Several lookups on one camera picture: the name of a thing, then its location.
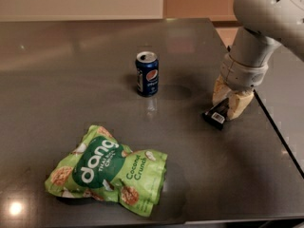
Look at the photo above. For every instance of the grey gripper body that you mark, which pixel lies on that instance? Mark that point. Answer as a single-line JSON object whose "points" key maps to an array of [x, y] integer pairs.
{"points": [[241, 74]]}

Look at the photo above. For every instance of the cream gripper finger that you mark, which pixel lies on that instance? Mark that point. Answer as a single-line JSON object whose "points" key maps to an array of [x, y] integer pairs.
{"points": [[221, 91], [237, 103]]}

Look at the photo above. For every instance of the black RXBAR chocolate bar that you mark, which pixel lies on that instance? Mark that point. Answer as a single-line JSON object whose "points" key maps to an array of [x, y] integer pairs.
{"points": [[216, 115]]}

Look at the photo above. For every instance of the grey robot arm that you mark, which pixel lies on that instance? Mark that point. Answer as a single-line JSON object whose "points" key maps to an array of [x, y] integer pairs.
{"points": [[265, 26]]}

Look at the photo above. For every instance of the grey side table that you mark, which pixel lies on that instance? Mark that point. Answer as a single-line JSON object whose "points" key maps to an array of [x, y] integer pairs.
{"points": [[271, 127]]}

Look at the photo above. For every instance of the blue Pepsi soda can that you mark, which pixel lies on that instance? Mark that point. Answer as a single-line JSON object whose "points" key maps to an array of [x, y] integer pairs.
{"points": [[147, 65]]}

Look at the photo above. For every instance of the green Dang chips bag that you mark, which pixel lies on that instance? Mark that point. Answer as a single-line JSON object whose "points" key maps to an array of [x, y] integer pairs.
{"points": [[104, 169]]}

